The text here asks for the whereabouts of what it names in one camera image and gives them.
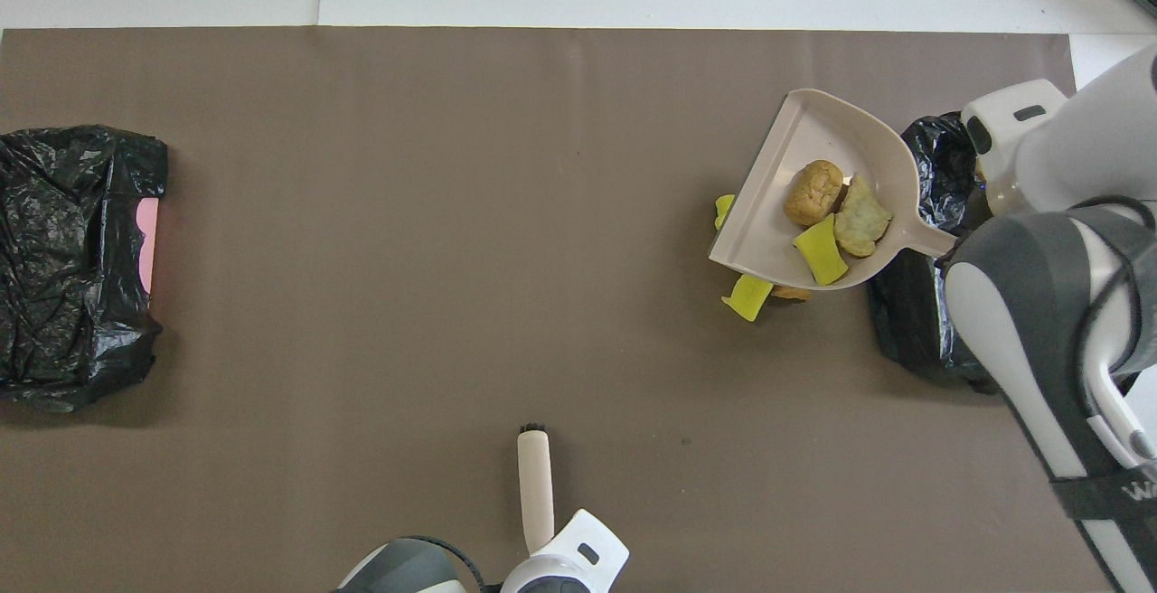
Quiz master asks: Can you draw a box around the beige hand brush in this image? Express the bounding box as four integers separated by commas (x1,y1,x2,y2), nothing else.
517,423,554,553

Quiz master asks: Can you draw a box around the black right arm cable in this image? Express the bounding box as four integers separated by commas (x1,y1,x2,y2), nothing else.
1067,195,1157,377

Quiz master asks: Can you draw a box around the beige plastic dustpan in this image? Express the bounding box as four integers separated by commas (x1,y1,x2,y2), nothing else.
708,89,959,291

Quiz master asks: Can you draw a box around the brown table mat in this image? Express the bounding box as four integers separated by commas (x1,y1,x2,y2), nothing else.
0,26,1135,593

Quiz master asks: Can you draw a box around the pink plastic bin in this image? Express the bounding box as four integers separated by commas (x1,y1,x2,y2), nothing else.
136,198,160,291

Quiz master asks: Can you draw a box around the black plastic trash bag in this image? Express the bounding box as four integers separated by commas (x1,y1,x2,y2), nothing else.
0,125,169,414
866,112,1004,395

